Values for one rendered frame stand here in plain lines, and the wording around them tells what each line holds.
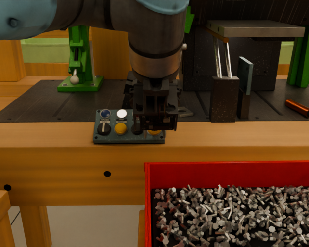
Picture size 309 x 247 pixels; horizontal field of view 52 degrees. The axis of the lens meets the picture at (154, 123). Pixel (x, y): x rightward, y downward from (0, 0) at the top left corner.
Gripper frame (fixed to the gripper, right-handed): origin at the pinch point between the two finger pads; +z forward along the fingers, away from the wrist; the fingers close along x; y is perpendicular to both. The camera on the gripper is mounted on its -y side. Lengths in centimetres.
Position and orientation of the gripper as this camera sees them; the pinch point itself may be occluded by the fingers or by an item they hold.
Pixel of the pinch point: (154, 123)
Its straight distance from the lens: 64.3
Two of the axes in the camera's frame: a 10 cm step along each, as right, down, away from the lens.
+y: 0.1, 8.4, -5.4
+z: -0.1, 5.4, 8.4
